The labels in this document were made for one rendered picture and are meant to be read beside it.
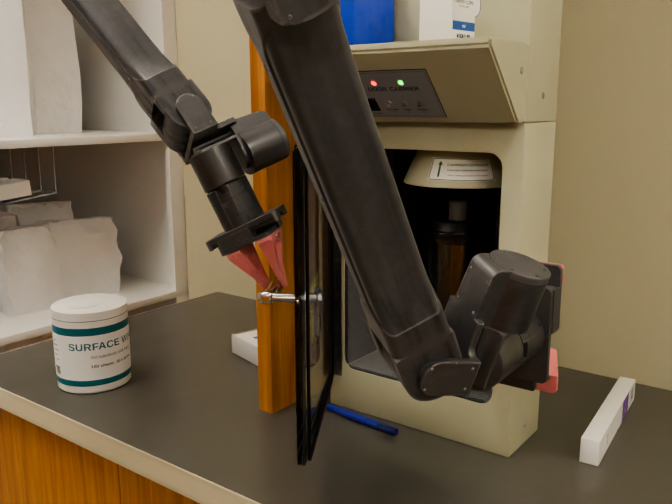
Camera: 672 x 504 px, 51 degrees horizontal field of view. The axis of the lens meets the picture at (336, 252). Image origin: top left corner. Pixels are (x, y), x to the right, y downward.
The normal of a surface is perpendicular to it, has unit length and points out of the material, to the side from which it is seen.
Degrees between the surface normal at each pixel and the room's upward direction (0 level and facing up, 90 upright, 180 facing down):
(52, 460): 90
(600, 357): 90
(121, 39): 58
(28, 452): 90
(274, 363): 90
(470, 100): 135
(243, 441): 0
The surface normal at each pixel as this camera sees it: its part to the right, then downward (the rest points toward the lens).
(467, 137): -0.60, 0.17
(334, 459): 0.00, -0.98
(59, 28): 0.66, 0.11
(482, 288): -0.88, -0.14
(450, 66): -0.42, 0.81
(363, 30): 0.80, 0.12
